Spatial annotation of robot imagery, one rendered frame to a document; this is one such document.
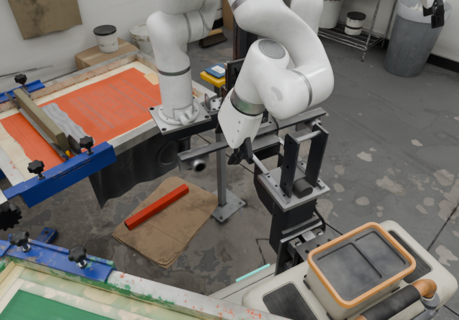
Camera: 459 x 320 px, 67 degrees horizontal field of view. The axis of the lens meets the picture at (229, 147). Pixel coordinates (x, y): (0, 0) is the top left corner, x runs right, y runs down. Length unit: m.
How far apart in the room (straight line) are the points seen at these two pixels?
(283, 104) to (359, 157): 2.23
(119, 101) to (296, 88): 1.06
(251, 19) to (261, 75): 0.09
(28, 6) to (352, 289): 3.08
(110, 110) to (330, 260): 1.01
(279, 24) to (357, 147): 2.29
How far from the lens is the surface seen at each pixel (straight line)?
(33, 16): 3.41
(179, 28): 0.93
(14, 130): 1.54
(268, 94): 0.58
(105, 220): 2.35
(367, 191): 2.54
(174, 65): 0.96
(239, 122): 0.70
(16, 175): 1.27
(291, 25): 0.64
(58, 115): 1.53
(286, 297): 0.96
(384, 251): 0.98
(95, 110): 1.51
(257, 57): 0.61
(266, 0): 0.60
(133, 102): 1.52
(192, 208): 2.26
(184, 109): 1.04
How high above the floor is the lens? 1.77
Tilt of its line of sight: 41 degrees down
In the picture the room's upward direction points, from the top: straight up
